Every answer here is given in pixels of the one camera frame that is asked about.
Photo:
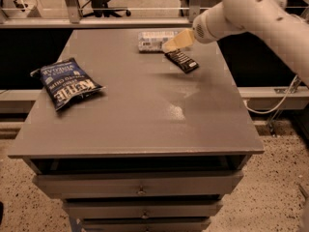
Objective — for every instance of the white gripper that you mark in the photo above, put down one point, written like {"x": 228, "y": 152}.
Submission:
{"x": 206, "y": 28}

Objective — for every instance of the dark rxbar chocolate bar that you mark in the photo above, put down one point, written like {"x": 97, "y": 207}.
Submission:
{"x": 181, "y": 60}

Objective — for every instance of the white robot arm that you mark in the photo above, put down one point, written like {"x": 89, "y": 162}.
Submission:
{"x": 285, "y": 34}

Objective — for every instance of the clear plastic water bottle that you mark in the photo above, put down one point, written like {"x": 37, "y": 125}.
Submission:
{"x": 152, "y": 41}

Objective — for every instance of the grey drawer cabinet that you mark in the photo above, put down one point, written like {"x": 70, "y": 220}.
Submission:
{"x": 149, "y": 117}

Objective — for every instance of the blue Kettle chips bag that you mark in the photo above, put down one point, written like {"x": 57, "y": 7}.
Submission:
{"x": 64, "y": 81}

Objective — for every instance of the top grey drawer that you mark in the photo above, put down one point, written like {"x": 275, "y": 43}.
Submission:
{"x": 152, "y": 184}

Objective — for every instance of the grey drawer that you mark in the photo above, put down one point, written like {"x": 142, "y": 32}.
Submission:
{"x": 144, "y": 209}
{"x": 170, "y": 224}
{"x": 152, "y": 184}

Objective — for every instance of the middle grey drawer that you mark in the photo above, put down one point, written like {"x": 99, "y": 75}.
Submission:
{"x": 144, "y": 209}

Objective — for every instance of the bottom grey drawer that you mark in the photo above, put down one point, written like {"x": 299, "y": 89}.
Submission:
{"x": 170, "y": 224}

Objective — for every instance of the metal railing frame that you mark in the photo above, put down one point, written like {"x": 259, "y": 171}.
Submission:
{"x": 71, "y": 13}

